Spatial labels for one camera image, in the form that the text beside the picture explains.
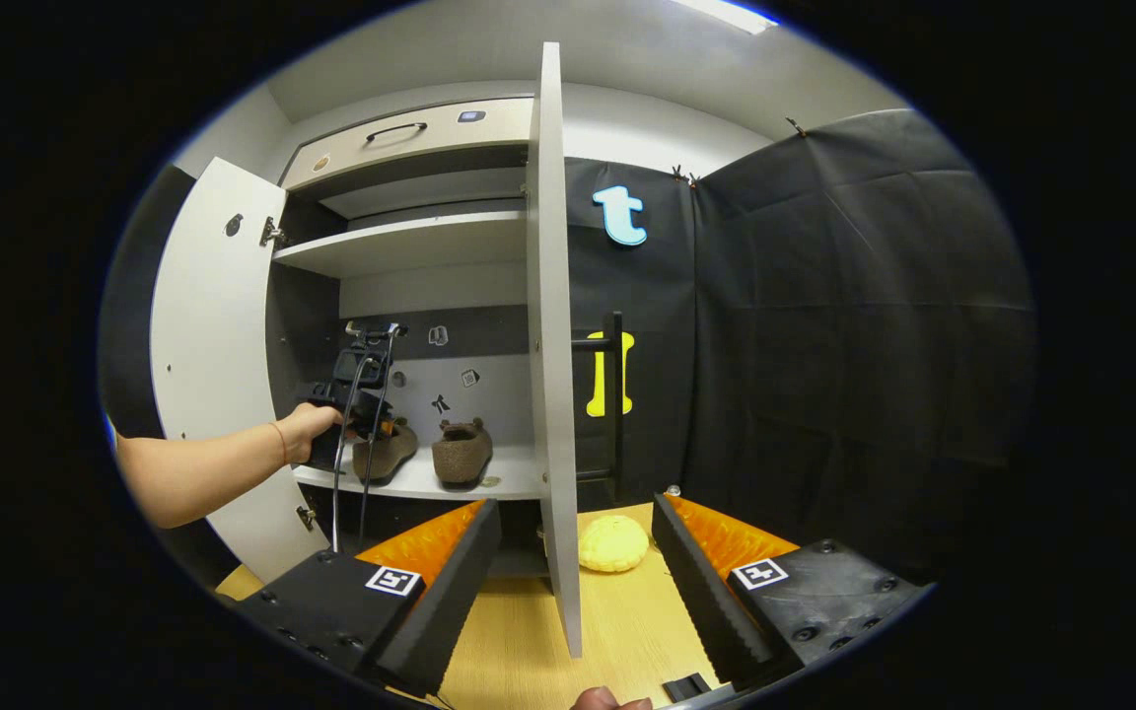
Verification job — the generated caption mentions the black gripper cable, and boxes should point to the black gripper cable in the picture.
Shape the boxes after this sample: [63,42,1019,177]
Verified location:
[359,333,398,550]
[330,355,374,553]

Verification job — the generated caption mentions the white shoe cabinet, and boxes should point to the white shoe cabinet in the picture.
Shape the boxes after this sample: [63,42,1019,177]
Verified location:
[267,96,554,578]

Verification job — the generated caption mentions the white cabinet shelf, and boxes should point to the white cabinet shelf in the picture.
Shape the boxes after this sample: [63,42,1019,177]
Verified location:
[292,442,547,502]
[272,210,530,279]

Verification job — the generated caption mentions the black door handle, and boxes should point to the black door handle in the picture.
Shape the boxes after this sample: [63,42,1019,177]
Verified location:
[573,313,625,484]

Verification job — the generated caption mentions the brown shoe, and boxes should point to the brown shoe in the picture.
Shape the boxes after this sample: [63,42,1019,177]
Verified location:
[351,419,421,484]
[430,417,495,486]

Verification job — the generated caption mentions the white cabinet drawer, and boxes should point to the white cabinet drawer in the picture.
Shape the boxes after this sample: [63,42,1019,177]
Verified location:
[280,97,536,193]

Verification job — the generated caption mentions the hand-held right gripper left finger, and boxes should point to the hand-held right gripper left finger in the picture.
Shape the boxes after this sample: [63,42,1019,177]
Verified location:
[231,497,503,698]

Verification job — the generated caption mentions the white shoe cabinet door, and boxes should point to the white shoe cabinet door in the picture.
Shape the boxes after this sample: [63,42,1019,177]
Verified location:
[149,158,332,585]
[526,41,584,659]

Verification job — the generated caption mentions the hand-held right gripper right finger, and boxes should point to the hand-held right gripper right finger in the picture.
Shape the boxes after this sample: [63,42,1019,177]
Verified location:
[651,491,934,693]

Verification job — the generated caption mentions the long ceiling light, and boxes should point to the long ceiling light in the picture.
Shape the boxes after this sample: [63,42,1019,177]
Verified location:
[672,0,781,36]

